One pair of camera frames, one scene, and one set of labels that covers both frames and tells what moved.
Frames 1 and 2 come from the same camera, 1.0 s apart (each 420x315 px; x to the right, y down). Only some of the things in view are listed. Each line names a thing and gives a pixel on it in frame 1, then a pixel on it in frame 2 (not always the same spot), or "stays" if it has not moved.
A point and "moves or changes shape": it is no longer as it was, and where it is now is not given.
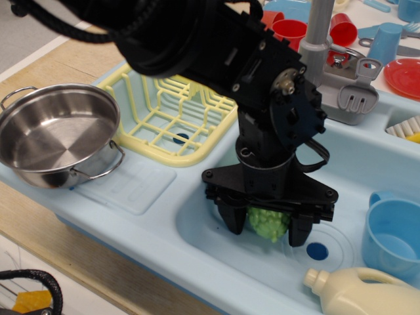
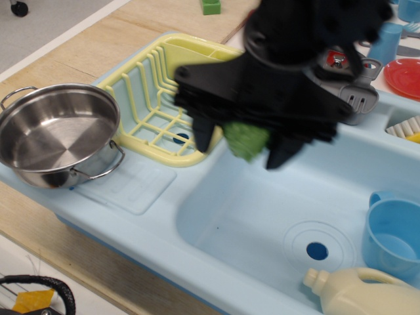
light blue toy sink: x=163 y=220 stays
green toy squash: x=268 y=224 moves or changes shape
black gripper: x=268 y=178 -> x=273 y=83
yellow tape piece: x=27 y=301 stays
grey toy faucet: x=343 y=83 stays
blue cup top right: x=409 y=10 stays
